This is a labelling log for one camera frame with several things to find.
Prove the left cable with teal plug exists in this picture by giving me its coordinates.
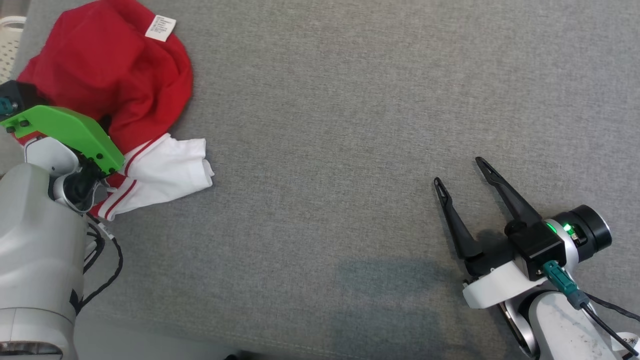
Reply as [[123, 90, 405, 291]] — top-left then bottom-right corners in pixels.
[[74, 219, 124, 315]]

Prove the right cable with teal plug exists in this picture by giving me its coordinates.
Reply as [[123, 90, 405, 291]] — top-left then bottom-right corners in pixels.
[[542, 260, 640, 358]]

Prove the red jersey with white sleeves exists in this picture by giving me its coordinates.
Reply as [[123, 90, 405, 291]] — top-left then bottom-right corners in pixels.
[[16, 0, 216, 222]]

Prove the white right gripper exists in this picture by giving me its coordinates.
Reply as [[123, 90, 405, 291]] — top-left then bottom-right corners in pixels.
[[433, 156, 551, 310]]

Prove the cable with teal plug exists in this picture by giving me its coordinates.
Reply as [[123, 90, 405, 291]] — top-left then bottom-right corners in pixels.
[[542, 260, 640, 358], [74, 219, 124, 315]]

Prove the grey fabric sofa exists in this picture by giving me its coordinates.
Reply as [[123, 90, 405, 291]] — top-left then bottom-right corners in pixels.
[[10, 0, 640, 360]]

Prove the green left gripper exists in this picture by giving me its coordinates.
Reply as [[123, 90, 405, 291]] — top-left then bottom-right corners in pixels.
[[0, 105, 126, 177]]

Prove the white plastic laundry basket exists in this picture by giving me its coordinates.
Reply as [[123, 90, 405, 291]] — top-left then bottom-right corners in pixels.
[[0, 16, 27, 84]]

